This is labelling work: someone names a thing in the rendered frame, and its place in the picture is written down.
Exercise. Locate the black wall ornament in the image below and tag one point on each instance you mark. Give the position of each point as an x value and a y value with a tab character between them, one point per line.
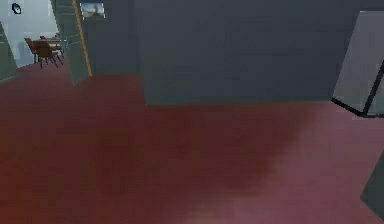
16	8

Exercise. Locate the framed wall picture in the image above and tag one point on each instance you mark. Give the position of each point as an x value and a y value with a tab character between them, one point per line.
92	10

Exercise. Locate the brown wooden chair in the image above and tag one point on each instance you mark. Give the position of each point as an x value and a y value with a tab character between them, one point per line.
44	50
30	45

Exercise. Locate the black-framed window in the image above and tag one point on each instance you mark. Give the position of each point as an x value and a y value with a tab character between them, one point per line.
360	63

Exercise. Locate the brown dining table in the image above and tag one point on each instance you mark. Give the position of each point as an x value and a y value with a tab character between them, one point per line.
52	41

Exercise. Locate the grey-green room door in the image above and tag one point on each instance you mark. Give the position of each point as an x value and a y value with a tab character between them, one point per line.
74	43

